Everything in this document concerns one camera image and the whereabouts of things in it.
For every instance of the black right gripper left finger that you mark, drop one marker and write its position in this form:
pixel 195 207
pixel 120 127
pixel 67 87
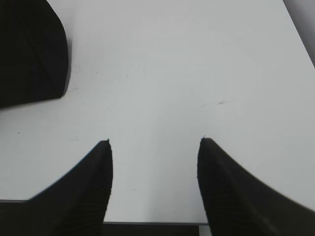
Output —
pixel 75 205

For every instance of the black canvas tote bag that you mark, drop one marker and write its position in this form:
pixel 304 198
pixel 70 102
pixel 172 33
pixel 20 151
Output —
pixel 34 57

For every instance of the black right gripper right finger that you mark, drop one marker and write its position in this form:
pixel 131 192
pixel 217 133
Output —
pixel 238 204

